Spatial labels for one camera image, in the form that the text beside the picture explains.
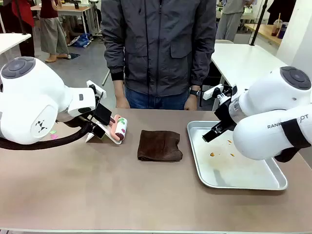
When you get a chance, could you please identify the person's right hand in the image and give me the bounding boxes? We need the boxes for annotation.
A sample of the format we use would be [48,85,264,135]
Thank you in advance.
[116,94,131,109]

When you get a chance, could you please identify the person in red coat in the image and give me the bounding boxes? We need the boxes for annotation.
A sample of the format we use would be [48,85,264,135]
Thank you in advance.
[0,0,36,58]

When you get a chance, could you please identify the person in grey clothes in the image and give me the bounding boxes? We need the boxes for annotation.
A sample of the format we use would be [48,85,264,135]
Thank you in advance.
[215,0,245,42]

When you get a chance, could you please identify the black thin pole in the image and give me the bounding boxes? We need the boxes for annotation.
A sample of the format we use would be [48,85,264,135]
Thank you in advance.
[13,0,28,36]

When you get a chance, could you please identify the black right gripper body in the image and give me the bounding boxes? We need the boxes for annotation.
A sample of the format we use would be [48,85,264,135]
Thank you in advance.
[214,97,241,128]

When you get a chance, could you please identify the person in black clothes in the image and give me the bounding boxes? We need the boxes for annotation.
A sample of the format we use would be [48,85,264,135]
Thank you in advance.
[266,0,297,25]

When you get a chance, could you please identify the white folded roller stand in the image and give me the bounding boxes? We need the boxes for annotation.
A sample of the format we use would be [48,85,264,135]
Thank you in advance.
[85,123,122,146]

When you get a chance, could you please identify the black arm cable sleeve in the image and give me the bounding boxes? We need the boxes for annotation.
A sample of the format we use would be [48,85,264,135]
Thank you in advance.
[274,118,312,163]
[0,116,95,151]

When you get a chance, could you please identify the black right arm cable sleeve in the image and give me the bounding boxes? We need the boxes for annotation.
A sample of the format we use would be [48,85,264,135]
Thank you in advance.
[274,118,312,163]

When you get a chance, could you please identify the blue jeans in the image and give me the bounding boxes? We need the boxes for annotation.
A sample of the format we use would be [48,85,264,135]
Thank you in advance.
[124,86,191,110]

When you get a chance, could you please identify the silver metal tray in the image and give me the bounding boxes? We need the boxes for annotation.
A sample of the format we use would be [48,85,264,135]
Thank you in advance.
[187,120,289,191]

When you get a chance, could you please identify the person's right forearm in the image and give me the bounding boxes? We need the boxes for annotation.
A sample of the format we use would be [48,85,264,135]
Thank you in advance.
[113,80,126,96]

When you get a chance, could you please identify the large white table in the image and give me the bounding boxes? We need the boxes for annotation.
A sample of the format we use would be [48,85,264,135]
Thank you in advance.
[211,43,293,112]

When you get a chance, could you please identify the wooden background desk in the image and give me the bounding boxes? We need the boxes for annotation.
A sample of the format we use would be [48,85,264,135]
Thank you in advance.
[30,5,93,35]

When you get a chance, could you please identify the blue bag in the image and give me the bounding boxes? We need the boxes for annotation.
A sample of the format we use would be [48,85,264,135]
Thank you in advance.
[70,33,92,48]

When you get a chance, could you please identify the blue cup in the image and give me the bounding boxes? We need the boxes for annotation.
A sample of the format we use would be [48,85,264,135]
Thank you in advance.
[277,22,289,39]

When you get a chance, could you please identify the person in grey skirt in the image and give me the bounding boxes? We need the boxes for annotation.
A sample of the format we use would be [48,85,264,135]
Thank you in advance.
[39,0,71,63]

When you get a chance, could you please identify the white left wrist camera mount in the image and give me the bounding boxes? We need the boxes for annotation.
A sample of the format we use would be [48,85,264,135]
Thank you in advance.
[86,80,107,99]

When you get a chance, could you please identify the brown cloth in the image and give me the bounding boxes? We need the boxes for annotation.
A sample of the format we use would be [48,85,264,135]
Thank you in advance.
[137,130,184,162]

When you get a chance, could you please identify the grey zip jacket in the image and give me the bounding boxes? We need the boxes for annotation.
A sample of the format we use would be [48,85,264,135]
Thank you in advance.
[100,0,217,98]

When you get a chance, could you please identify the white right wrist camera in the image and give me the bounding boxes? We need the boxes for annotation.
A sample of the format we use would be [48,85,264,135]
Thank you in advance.
[202,83,224,100]

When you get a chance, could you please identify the small white table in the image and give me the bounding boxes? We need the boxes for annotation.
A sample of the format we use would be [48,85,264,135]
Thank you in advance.
[0,33,32,56]

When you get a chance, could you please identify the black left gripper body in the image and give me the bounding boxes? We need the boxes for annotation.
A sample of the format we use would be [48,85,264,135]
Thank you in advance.
[94,103,113,125]

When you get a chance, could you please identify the wooden side desk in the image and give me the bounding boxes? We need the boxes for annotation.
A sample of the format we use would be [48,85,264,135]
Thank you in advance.
[244,23,283,46]

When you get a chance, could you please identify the red drink cup with straw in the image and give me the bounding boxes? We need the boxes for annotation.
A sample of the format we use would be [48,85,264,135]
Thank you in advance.
[272,13,284,38]

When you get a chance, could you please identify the person's left hand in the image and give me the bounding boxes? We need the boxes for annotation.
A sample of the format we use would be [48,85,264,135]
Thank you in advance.
[183,96,198,111]

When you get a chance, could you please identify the black pole with clamp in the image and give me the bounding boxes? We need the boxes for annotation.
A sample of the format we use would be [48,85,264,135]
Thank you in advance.
[249,0,269,47]

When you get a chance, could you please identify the black left arm cable sleeve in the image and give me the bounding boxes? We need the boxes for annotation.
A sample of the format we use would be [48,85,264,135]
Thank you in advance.
[0,116,95,151]

